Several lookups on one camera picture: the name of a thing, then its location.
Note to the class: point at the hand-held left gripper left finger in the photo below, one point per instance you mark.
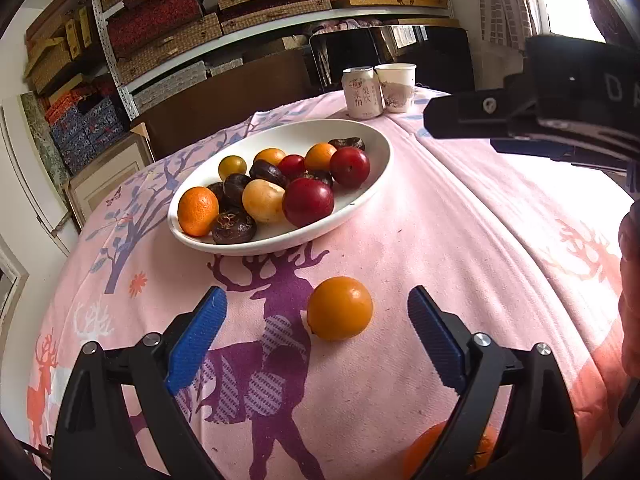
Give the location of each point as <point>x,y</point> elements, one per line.
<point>197,345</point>

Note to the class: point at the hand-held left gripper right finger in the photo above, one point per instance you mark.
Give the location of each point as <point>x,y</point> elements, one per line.
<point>435,345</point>

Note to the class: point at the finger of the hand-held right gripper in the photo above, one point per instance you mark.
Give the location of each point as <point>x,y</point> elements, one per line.
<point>470,115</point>
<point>530,149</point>

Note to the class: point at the smooth yellow-orange fruit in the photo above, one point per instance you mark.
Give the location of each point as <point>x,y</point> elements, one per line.
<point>340,315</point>

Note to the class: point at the small orange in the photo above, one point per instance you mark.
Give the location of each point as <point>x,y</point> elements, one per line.
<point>425,455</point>
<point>320,156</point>
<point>270,156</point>
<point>198,211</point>

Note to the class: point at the dark water chestnut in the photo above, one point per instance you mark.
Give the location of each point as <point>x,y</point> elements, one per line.
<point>320,178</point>
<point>268,172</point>
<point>346,143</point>
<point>216,194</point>
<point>236,187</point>
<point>233,226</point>

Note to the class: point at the red plum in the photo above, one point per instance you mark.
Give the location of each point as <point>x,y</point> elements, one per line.
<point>349,167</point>
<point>307,202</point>

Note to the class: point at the white oval plate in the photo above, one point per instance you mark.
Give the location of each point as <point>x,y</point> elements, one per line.
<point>280,241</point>

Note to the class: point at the pale yellow fruit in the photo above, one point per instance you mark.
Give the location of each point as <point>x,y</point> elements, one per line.
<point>263,201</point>

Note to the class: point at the yellow cherry tomato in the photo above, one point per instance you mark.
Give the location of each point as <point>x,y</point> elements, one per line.
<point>232,166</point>

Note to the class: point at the red cherry tomato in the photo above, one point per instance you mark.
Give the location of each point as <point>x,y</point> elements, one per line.
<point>291,165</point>

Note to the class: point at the person's right hand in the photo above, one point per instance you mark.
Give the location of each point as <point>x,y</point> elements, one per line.
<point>631,290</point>

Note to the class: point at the white paper cup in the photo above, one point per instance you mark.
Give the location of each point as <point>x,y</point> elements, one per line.
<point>397,87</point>

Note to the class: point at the pink printed tablecloth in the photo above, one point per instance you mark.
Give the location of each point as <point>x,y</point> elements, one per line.
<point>400,260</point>

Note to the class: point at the black chair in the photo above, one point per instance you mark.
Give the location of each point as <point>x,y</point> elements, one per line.
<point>390,55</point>

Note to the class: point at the white drink can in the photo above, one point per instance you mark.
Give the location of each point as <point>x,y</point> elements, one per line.
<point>362,92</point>

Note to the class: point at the white patterned hanging cloth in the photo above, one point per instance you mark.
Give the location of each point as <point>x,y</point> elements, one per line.
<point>500,5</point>

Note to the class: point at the white framed window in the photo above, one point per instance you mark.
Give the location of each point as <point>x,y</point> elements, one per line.
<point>12,280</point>

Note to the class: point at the stack of blue patterned boxes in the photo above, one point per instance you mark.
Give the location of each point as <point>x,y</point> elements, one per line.
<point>90,130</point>

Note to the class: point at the brown wooden cabinet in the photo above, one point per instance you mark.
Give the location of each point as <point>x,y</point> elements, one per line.
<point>225,105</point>

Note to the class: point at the white board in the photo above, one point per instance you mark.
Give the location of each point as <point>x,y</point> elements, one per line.
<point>25,175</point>

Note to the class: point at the marbled stone slab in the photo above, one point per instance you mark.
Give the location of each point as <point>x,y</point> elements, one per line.
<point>42,150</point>

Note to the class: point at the row of grey patterned boxes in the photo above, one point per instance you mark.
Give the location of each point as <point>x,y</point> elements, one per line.
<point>170,84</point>

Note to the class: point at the stack of woven boxes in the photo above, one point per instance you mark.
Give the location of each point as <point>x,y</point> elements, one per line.
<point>165,15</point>

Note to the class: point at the white metal shelf rack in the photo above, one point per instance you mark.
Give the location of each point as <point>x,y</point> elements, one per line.
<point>102,35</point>

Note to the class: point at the wooden picture frame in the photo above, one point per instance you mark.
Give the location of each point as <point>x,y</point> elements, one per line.
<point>110,175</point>

